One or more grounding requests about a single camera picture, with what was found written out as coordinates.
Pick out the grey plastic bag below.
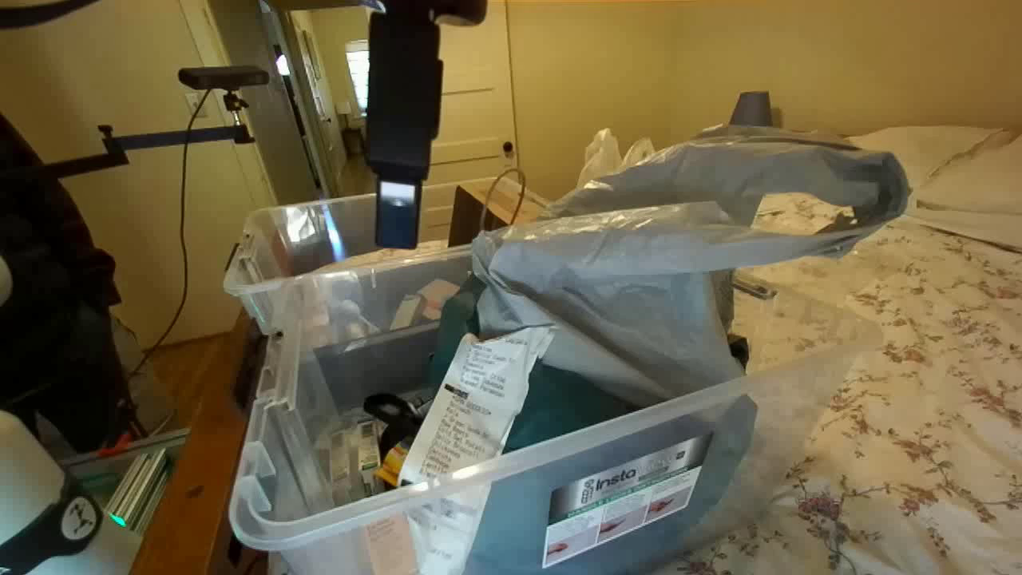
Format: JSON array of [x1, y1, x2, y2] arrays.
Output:
[[467, 124, 916, 412]]

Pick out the black camera on stand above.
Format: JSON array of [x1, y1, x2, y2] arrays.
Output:
[[176, 64, 271, 96]]

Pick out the small yellow item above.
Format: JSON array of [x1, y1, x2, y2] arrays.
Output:
[[373, 437, 416, 485]]

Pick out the large clear plastic bin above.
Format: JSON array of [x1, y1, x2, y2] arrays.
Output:
[[226, 250, 889, 575]]

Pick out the white pillow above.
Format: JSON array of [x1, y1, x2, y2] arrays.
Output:
[[847, 122, 1022, 255]]

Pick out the floral bedspread bed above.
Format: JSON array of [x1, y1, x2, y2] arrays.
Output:
[[657, 188, 1022, 575]]

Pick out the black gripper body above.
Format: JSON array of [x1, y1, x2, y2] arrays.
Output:
[[363, 0, 449, 182]]

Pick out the grey lamp base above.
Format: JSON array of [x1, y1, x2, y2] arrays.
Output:
[[724, 89, 775, 130]]

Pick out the white and red bin label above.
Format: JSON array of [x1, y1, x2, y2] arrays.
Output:
[[540, 432, 711, 572]]

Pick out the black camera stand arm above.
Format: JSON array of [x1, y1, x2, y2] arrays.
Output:
[[44, 89, 259, 178]]

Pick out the thin black camera cable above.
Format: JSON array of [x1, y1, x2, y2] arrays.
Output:
[[126, 85, 216, 385]]

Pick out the brown wooden nightstand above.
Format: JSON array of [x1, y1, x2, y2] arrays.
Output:
[[449, 173, 554, 250]]

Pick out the white device with black ring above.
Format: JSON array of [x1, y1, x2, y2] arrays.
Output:
[[0, 407, 107, 575]]

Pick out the clear small bottles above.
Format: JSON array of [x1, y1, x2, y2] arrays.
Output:
[[315, 419, 389, 501]]

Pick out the silver box with green light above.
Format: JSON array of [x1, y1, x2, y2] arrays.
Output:
[[99, 443, 176, 534]]

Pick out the white paper receipt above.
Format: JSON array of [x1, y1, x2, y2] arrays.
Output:
[[397, 324, 560, 494]]

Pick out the white panel door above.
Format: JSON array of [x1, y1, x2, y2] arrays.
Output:
[[363, 0, 520, 220]]

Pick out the person in dark clothes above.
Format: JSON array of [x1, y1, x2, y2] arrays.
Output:
[[0, 108, 145, 457]]

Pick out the white crumpled plastic bag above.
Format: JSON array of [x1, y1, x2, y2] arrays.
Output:
[[576, 124, 666, 193]]

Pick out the black looped cable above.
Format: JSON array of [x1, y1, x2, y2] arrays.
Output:
[[478, 164, 534, 229]]

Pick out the black object in bin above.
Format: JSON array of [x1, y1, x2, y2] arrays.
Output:
[[360, 390, 432, 432]]

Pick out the dark green cloth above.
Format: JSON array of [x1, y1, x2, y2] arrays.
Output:
[[428, 279, 647, 457]]

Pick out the small clear plastic bin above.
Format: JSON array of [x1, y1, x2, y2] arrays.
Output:
[[221, 188, 483, 335]]

